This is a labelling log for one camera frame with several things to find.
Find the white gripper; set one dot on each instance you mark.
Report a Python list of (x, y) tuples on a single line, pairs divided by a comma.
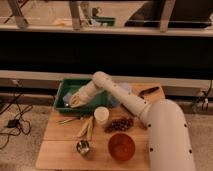
[(86, 93)]

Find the light blue sponge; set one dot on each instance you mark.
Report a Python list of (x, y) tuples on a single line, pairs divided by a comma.
[(66, 99)]

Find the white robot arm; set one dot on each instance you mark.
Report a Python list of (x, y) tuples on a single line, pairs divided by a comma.
[(170, 147)]

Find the green plastic tray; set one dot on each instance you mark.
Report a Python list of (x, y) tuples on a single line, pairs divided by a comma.
[(68, 87)]

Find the white paper cup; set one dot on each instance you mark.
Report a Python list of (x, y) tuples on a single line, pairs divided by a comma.
[(101, 115)]

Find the thin metal utensil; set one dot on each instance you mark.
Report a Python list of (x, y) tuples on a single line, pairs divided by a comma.
[(68, 120)]

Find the bunch of dark grapes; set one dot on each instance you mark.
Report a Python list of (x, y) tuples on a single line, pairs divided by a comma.
[(122, 124)]

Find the metal measuring cup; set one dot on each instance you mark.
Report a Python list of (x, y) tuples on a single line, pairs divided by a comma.
[(83, 146)]

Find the blue cloth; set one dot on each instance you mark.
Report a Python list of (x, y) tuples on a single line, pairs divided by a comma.
[(113, 102)]

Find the wooden table board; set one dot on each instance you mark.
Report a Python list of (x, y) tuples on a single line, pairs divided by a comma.
[(58, 149)]

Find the red plastic bowl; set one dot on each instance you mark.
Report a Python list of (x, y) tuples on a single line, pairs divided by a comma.
[(121, 147)]

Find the black handled knife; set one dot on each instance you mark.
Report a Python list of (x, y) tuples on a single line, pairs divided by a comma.
[(148, 91)]

